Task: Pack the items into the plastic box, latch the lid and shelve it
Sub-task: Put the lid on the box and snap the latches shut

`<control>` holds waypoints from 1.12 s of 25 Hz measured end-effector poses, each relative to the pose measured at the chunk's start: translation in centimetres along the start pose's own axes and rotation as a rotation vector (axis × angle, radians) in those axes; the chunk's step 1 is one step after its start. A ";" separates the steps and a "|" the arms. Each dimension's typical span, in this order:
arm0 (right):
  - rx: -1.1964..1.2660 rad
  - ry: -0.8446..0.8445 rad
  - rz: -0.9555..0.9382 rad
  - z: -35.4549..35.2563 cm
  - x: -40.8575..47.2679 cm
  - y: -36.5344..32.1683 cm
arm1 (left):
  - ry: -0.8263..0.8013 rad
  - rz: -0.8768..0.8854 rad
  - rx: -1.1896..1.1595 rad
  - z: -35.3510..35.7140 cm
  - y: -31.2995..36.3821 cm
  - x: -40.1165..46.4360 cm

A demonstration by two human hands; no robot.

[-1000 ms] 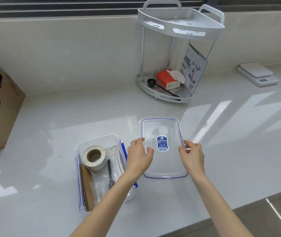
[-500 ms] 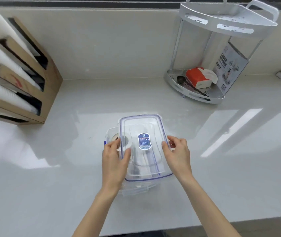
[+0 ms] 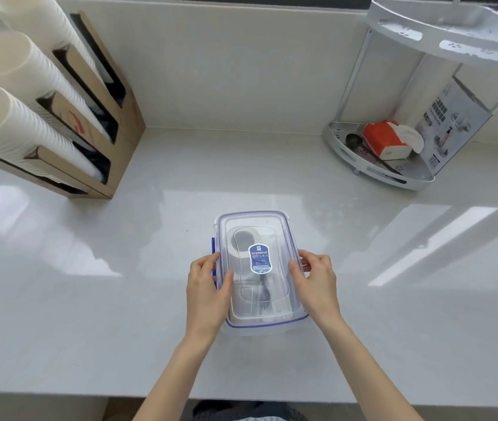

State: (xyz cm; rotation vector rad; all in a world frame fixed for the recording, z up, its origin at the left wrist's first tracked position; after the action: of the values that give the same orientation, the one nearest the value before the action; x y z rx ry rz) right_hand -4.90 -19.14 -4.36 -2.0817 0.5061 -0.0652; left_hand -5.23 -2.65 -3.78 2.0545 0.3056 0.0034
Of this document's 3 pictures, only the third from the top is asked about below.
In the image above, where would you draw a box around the red tissue pack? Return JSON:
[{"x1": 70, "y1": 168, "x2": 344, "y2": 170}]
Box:
[{"x1": 361, "y1": 120, "x2": 426, "y2": 161}]

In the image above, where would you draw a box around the person's right hand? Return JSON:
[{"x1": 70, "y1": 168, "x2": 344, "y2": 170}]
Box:
[{"x1": 287, "y1": 251, "x2": 342, "y2": 332}]

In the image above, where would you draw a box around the white corner shelf rack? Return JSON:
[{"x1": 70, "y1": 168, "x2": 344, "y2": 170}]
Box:
[{"x1": 321, "y1": 0, "x2": 498, "y2": 192}]

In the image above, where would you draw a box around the person's right forearm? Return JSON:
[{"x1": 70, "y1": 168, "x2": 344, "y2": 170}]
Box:
[{"x1": 317, "y1": 318, "x2": 425, "y2": 421}]

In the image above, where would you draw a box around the stack of white paper cups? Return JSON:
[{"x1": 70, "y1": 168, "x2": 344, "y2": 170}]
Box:
[
  {"x1": 0, "y1": 30, "x2": 112, "y2": 142},
  {"x1": 0, "y1": 0, "x2": 106, "y2": 84},
  {"x1": 0, "y1": 85, "x2": 103, "y2": 183}
]

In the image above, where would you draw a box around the person's dark striped clothing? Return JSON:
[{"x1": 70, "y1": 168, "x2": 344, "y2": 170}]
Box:
[{"x1": 192, "y1": 400, "x2": 308, "y2": 421}]

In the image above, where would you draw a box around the person's left forearm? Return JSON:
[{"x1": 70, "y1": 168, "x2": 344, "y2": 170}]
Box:
[{"x1": 133, "y1": 331, "x2": 225, "y2": 421}]

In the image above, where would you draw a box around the clear plastic food container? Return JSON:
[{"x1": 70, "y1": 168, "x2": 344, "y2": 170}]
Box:
[{"x1": 220, "y1": 318, "x2": 310, "y2": 342}]

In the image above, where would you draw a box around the person's left hand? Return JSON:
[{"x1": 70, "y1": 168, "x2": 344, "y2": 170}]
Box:
[{"x1": 186, "y1": 253, "x2": 235, "y2": 343}]

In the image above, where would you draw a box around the clear lid with blue seal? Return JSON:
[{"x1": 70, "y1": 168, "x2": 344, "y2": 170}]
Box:
[{"x1": 210, "y1": 210, "x2": 311, "y2": 330}]

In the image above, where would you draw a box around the brown cardboard cup holder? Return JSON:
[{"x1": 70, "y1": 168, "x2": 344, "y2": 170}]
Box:
[{"x1": 0, "y1": 11, "x2": 146, "y2": 200}]

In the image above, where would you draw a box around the dark utensil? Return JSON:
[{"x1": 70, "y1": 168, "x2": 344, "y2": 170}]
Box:
[{"x1": 257, "y1": 275, "x2": 272, "y2": 304}]

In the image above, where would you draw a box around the black spoon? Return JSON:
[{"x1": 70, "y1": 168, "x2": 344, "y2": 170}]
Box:
[{"x1": 346, "y1": 133, "x2": 404, "y2": 176}]

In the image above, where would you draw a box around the printed white packaging card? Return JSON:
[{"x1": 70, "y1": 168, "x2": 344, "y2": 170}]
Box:
[{"x1": 413, "y1": 76, "x2": 493, "y2": 176}]

